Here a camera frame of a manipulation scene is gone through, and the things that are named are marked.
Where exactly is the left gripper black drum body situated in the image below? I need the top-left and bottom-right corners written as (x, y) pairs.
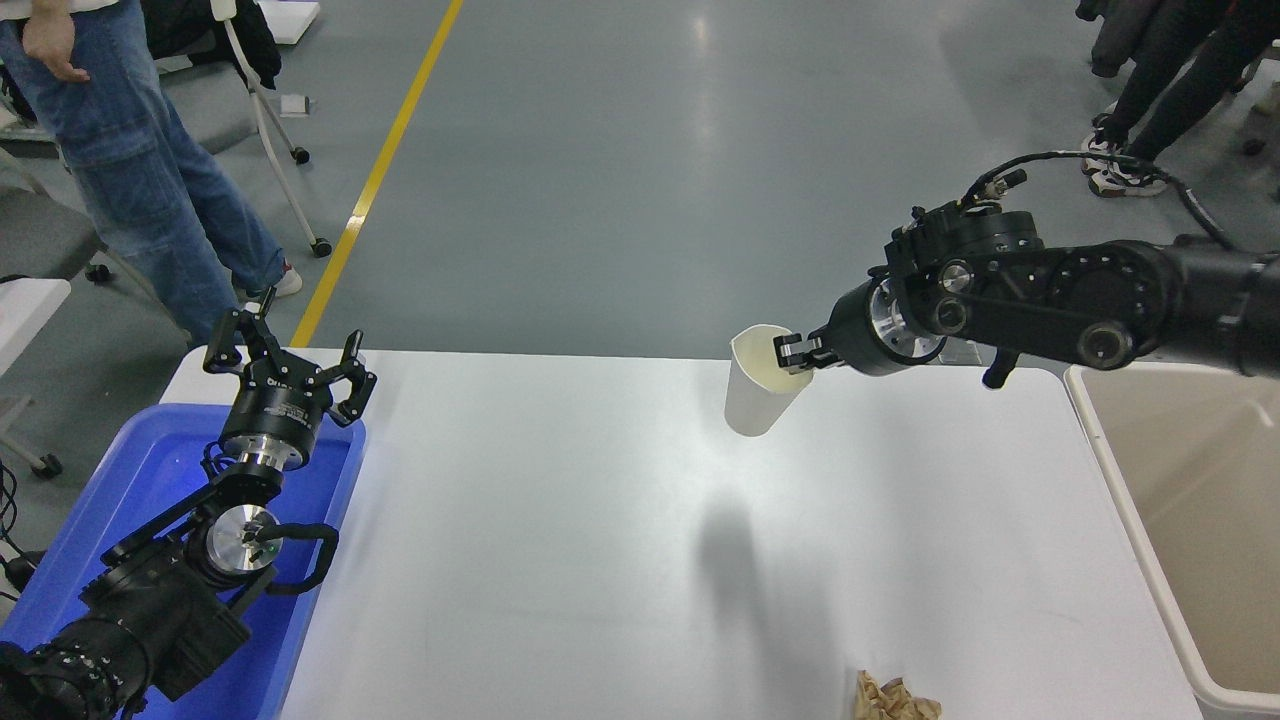
top-left (220, 362), bottom-right (337, 454)

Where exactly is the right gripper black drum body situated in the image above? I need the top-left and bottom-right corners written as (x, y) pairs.
top-left (822, 280), bottom-right (892, 379)

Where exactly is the white flat board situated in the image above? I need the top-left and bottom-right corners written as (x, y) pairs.
top-left (255, 0), bottom-right (321, 47)

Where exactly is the black jacket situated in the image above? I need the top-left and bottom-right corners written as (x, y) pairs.
top-left (140, 0), bottom-right (283, 91)

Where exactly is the person's hand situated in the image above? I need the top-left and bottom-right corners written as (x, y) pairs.
top-left (21, 11), bottom-right (92, 84)

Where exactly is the person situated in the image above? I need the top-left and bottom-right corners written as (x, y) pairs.
top-left (0, 0), bottom-right (303, 346)
top-left (1075, 0), bottom-right (1280, 198)

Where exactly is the blue plastic tray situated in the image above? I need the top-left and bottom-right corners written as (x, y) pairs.
top-left (0, 403), bottom-right (367, 720)

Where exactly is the white side table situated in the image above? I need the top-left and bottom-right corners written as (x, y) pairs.
top-left (0, 278), bottom-right (71, 479)

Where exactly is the white rolling chair base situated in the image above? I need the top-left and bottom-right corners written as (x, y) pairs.
top-left (1238, 45), bottom-right (1280, 157)

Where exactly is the crumpled tan paper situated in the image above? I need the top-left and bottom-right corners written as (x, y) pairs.
top-left (852, 671), bottom-right (943, 720)

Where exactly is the large pale plastic bin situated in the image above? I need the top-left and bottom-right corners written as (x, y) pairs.
top-left (1065, 362), bottom-right (1280, 720)

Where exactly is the white paper cup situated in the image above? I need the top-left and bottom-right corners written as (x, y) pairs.
top-left (724, 324), bottom-right (816, 438)

